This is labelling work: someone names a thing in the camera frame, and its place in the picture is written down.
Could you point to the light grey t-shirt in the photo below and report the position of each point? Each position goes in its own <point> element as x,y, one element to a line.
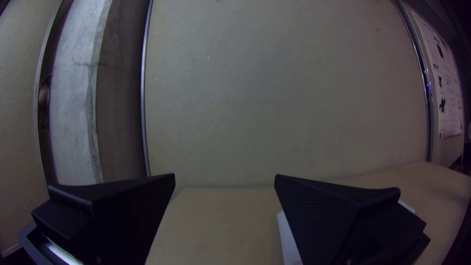
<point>289,241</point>

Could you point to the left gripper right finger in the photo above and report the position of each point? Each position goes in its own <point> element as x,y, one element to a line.
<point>331,224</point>

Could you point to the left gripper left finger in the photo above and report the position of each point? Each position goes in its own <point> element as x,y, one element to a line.
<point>110,221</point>

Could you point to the white wall poster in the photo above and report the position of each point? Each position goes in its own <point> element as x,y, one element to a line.
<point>445,81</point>

